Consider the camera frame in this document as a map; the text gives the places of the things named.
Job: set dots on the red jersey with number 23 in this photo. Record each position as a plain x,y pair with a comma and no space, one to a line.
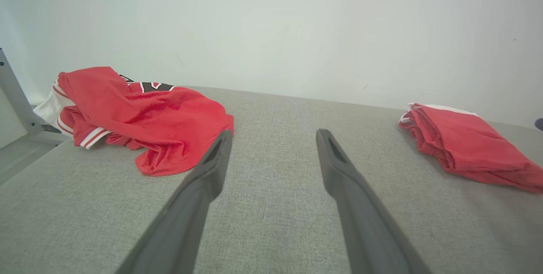
148,117

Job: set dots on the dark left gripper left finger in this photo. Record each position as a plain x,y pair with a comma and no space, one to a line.
186,223

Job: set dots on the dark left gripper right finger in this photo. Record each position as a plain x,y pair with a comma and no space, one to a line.
365,223

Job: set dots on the grey metal frame bracket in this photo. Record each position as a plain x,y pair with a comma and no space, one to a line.
17,100

